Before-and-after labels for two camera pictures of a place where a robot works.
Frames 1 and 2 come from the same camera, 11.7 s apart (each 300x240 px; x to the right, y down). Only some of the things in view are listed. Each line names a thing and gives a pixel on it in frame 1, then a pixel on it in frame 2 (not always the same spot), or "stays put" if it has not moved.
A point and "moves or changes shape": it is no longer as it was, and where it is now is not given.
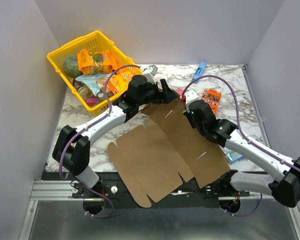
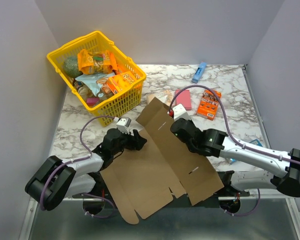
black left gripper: x=167 y=95 to x=136 y=142
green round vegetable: x=70 y=67 stays put
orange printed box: x=213 y=97 stays put
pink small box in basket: x=92 y=101 stays put
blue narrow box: x=200 y=70 stays put
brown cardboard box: x=149 y=157 moves or changes shape
